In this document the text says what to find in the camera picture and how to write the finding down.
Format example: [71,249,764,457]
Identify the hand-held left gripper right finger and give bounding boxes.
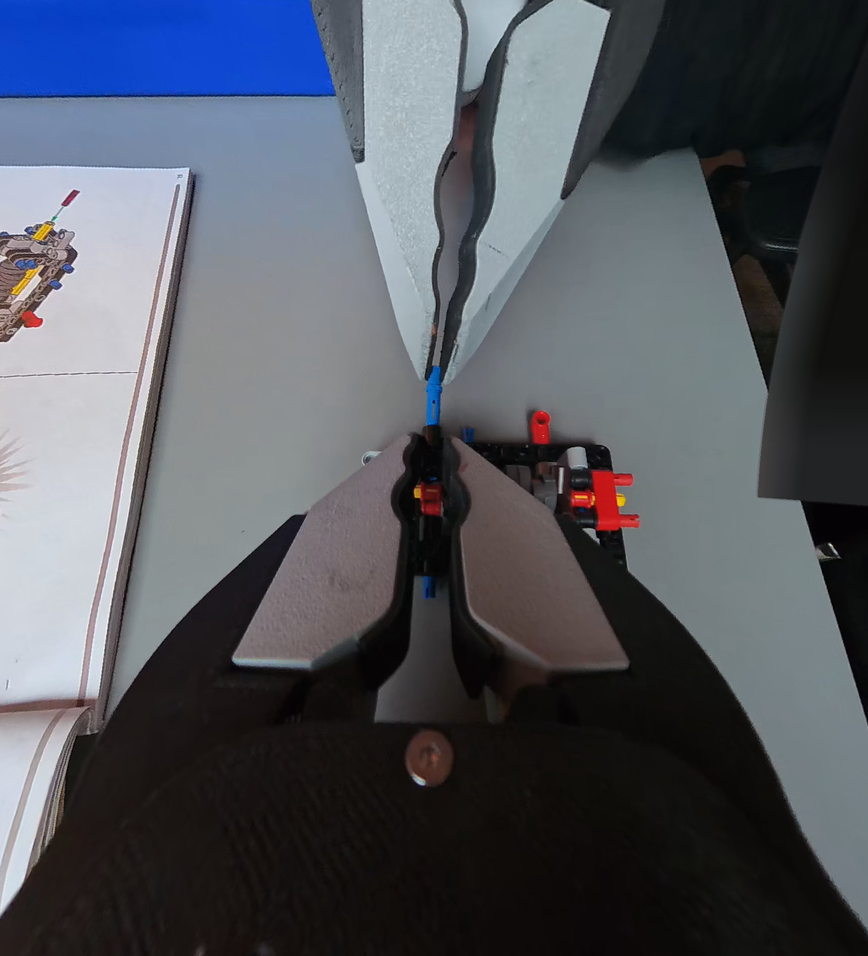
[443,437,630,701]

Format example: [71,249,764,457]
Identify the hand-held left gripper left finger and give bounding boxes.
[231,433,414,692]

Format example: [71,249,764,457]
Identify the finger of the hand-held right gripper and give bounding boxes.
[437,0,614,378]
[355,0,481,378]

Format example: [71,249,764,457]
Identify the black lego frame assembly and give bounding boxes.
[359,408,641,600]

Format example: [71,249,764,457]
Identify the person's right forearm black sleeve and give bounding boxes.
[606,0,868,159]

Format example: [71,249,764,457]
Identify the lego instruction booklet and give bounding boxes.
[0,165,197,944]

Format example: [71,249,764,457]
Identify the stack of blue plastic crates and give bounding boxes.
[0,0,338,100]

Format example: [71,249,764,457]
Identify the black office chair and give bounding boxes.
[703,0,868,512]

